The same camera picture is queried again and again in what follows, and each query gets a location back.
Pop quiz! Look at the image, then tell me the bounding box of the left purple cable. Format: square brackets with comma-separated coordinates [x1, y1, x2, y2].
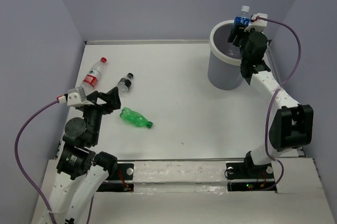
[14, 96, 94, 224]

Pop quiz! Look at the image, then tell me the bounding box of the green plastic bottle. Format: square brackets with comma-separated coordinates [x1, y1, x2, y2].
[120, 107, 153, 129]

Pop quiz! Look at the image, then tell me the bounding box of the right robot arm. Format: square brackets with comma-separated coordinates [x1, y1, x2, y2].
[224, 24, 314, 180]

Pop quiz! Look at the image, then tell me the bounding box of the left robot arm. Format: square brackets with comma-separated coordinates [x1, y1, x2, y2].
[38, 87, 121, 223]

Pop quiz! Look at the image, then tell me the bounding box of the red label water bottle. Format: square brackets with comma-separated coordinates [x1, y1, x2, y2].
[80, 57, 107, 93]

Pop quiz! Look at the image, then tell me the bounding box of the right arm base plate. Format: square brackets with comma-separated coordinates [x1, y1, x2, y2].
[224, 162, 276, 192]

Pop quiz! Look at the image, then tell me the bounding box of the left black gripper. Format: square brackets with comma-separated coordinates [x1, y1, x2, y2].
[81, 85, 121, 144]

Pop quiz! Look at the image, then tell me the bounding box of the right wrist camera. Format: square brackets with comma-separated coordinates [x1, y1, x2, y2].
[244, 13, 268, 32]

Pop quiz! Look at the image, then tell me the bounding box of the blue label bottle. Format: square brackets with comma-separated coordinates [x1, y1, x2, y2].
[228, 5, 250, 59]

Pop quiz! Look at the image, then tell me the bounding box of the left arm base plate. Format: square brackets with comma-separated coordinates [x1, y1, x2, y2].
[97, 162, 134, 192]

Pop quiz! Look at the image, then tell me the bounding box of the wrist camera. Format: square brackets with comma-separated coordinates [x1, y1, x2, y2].
[66, 87, 86, 107]
[244, 13, 268, 32]

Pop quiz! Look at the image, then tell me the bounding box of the white round bin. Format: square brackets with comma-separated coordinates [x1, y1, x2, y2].
[207, 20, 269, 90]

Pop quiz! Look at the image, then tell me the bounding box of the black cap clear bottle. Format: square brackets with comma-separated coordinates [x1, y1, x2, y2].
[117, 73, 134, 94]

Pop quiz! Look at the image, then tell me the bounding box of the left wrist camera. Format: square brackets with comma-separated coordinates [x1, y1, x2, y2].
[66, 87, 86, 107]

